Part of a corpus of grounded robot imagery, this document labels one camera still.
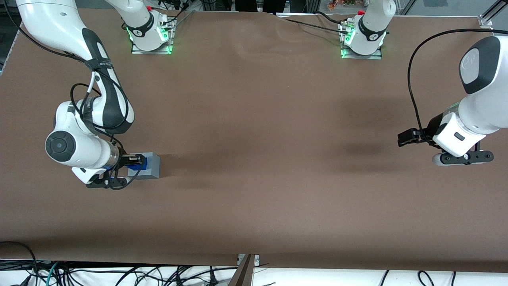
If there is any black looped floor cable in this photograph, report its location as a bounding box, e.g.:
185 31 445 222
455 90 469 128
0 241 38 286

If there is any teal floor cable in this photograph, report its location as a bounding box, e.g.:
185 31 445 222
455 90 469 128
40 261 61 286

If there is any blue plastic part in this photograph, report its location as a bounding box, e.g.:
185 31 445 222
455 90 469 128
127 157 148 171

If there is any gray cube base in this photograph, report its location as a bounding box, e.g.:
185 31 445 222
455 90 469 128
128 152 161 180

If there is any black base cable bundle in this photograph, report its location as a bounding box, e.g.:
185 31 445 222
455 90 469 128
157 0 193 30

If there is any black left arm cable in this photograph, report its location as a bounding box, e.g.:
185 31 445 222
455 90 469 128
408 28 508 133

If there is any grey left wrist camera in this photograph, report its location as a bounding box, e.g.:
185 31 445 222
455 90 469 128
432 150 495 166

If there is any black base power cable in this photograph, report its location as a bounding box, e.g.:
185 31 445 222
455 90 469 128
314 11 352 26
283 18 350 37

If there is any grey support beam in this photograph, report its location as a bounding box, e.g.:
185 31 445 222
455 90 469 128
227 254 255 286

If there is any orange background item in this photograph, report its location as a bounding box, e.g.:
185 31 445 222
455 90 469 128
327 0 358 11

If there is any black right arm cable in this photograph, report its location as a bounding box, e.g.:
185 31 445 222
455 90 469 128
0 0 135 191

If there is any brown table cover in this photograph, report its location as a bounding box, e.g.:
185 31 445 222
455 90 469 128
0 7 508 273

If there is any aluminium table side rail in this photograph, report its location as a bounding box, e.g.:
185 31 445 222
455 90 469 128
0 30 19 76

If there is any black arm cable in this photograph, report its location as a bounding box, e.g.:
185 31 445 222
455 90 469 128
0 0 135 191
408 28 508 133

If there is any aluminium frame profile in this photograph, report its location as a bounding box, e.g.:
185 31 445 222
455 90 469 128
486 0 508 20

